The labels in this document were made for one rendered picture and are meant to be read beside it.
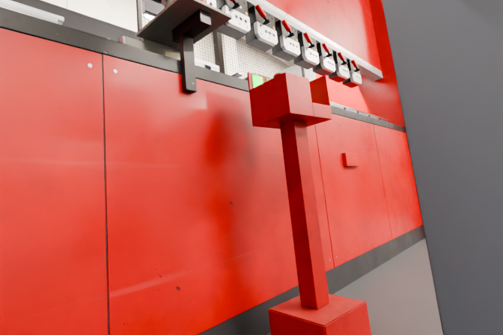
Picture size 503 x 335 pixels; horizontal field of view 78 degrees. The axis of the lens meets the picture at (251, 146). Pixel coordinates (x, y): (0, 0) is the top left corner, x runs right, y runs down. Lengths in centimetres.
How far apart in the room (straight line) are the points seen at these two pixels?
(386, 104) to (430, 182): 235
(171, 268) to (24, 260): 32
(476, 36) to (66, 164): 79
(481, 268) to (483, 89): 26
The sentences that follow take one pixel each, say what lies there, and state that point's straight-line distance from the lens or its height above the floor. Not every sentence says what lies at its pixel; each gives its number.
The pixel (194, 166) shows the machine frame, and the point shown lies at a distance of 92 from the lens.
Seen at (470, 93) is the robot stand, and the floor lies 57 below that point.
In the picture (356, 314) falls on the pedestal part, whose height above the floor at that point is 10.
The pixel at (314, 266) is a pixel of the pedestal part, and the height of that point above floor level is 23.
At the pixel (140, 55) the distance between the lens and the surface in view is 93.
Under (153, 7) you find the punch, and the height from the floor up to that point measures 112.
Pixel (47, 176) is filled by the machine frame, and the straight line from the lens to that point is 76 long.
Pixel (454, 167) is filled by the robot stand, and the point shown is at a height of 46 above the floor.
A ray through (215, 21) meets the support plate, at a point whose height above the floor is 99.
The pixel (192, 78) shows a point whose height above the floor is 82.
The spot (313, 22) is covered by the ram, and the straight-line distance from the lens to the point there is 207.
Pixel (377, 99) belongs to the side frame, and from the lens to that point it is 294.
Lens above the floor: 44
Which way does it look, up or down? 9 degrees up
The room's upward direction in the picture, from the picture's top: 6 degrees counter-clockwise
